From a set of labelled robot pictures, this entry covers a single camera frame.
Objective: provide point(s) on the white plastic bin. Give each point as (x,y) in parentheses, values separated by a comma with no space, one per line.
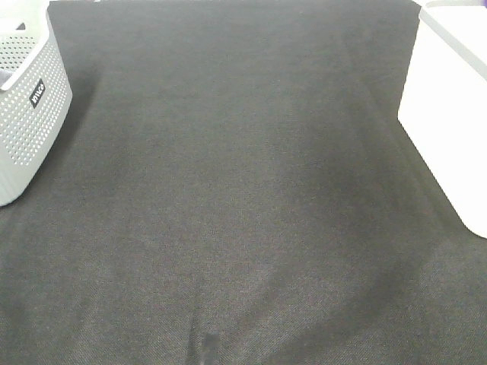
(443,105)

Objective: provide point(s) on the grey perforated laundry basket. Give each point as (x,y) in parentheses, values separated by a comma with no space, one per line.
(35,93)

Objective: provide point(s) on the black fabric table cover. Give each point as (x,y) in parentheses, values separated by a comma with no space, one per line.
(231,186)

